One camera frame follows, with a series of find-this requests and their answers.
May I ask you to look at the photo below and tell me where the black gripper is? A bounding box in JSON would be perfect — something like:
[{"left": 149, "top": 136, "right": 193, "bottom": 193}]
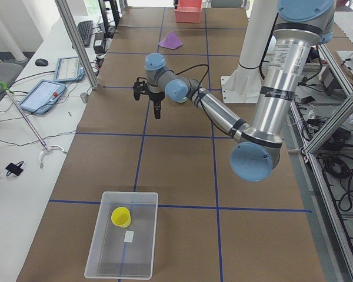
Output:
[{"left": 149, "top": 92, "right": 165, "bottom": 119}]

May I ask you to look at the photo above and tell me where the yellow plastic cup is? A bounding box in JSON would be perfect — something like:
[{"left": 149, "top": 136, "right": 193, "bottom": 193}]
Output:
[{"left": 111, "top": 206, "right": 132, "bottom": 228}]

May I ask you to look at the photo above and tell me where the mint green bowl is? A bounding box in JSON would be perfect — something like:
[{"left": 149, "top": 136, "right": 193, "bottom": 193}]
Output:
[{"left": 177, "top": 97, "right": 188, "bottom": 103}]

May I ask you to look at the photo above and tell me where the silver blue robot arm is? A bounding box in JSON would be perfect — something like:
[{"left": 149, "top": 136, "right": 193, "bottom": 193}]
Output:
[{"left": 145, "top": 1, "right": 336, "bottom": 182}]

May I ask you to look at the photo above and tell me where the purple crumpled cloth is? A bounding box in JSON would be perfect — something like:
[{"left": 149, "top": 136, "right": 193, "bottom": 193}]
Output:
[{"left": 158, "top": 31, "right": 183, "bottom": 50}]

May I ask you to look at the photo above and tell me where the black power adapter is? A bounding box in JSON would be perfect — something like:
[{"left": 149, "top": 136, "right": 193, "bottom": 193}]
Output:
[{"left": 93, "top": 32, "right": 106, "bottom": 54}]

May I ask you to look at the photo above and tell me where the far blue teach pendant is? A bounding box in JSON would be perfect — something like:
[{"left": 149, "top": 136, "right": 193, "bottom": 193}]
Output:
[{"left": 54, "top": 57, "right": 85, "bottom": 83}]

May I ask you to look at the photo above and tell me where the blue teach pendant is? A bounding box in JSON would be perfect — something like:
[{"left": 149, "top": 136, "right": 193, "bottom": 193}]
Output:
[
  {"left": 54, "top": 57, "right": 85, "bottom": 83},
  {"left": 19, "top": 80, "right": 66, "bottom": 115}
]

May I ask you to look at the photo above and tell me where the pink plastic bin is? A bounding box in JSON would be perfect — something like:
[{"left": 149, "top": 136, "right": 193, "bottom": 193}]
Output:
[{"left": 174, "top": 0, "right": 202, "bottom": 24}]

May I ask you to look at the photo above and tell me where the black keyboard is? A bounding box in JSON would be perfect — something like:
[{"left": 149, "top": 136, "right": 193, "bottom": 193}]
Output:
[{"left": 77, "top": 20, "right": 93, "bottom": 47}]

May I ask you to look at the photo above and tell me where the near blue teach pendant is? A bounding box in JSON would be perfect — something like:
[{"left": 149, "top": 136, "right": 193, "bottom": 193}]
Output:
[{"left": 19, "top": 80, "right": 66, "bottom": 115}]

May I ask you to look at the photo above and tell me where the black computer mouse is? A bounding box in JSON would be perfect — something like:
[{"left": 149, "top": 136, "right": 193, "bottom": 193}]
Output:
[{"left": 35, "top": 58, "right": 49, "bottom": 66}]

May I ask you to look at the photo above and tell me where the clear plastic bin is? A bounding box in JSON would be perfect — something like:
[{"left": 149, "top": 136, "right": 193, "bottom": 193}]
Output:
[{"left": 84, "top": 192, "right": 158, "bottom": 280}]

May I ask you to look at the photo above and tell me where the reacher grabber stick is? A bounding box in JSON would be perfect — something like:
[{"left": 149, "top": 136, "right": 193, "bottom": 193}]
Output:
[{"left": 0, "top": 82, "right": 68, "bottom": 169}]

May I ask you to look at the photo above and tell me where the black small clip device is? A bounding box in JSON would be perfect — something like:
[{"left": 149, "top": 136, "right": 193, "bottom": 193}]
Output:
[{"left": 0, "top": 160, "right": 25, "bottom": 181}]

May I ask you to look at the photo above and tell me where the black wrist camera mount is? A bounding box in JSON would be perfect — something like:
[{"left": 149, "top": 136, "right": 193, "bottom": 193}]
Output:
[{"left": 132, "top": 77, "right": 149, "bottom": 101}]

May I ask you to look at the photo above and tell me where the white pedestal column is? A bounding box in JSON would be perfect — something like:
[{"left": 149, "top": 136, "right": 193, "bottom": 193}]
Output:
[{"left": 221, "top": 0, "right": 278, "bottom": 103}]

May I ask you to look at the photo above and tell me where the aluminium frame post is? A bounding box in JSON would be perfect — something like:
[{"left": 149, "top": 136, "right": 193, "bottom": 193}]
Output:
[{"left": 55, "top": 0, "right": 98, "bottom": 90}]

